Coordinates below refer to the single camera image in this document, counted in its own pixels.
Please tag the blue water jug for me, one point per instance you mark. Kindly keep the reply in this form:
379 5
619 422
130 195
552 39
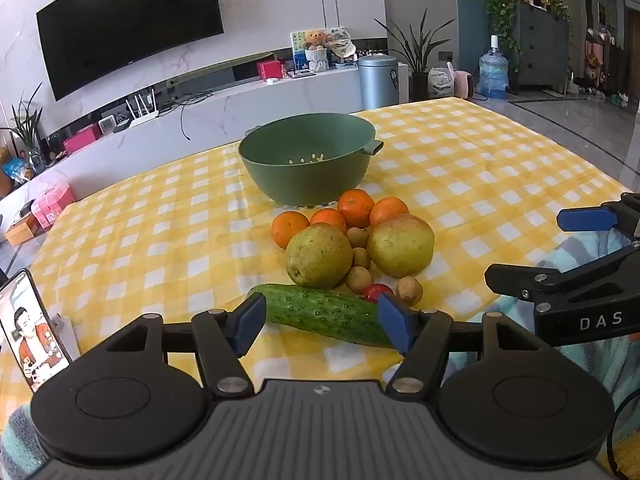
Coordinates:
494 72

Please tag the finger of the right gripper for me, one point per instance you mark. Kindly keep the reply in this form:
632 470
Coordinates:
612 279
608 216

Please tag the potted green plant right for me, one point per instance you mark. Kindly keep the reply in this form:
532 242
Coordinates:
415 48

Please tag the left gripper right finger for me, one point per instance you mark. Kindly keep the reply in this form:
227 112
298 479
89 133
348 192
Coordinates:
421 339

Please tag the green cucumber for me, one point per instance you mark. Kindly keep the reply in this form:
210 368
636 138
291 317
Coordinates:
325 313

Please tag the yellow checkered tablecloth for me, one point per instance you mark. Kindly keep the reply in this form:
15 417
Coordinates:
198 234

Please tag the white wifi router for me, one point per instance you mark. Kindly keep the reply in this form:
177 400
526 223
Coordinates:
142 107

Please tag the pink storage box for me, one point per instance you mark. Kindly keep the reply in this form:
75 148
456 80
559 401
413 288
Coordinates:
47 207

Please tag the red cherry tomato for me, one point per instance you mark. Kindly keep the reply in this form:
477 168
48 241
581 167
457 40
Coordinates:
374 291

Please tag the magenta flat box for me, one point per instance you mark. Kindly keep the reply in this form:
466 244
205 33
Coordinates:
82 138

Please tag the black wall television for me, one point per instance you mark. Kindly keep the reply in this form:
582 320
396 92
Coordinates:
84 40

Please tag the red box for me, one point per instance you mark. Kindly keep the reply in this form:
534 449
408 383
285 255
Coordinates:
270 69

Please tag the orange cardboard box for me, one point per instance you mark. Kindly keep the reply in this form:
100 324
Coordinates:
23 230

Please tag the green pear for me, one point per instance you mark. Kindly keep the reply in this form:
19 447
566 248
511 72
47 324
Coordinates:
320 256
402 246

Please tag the potted plant left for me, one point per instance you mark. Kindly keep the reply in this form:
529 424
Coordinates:
25 123

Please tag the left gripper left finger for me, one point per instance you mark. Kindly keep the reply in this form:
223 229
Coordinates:
222 338

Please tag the dark grey cabinet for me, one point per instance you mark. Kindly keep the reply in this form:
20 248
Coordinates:
543 40

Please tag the white TV console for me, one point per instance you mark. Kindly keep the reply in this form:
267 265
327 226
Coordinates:
222 118

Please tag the grey blue trash bin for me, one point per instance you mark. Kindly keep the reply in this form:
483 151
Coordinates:
378 76

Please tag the smartphone with picture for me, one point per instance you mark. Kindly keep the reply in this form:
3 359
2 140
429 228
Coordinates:
29 331

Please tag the green colander bowl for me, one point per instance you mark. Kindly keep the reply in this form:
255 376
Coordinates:
310 159

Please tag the teddy bear toy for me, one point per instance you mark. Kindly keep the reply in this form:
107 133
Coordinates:
315 51

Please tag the brown longan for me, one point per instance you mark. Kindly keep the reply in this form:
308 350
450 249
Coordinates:
358 279
360 257
409 290
358 237

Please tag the brown longan top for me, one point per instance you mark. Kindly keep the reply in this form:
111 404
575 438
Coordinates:
358 237

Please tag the orange tangerine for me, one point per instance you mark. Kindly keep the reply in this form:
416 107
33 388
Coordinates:
386 209
329 216
286 225
355 206

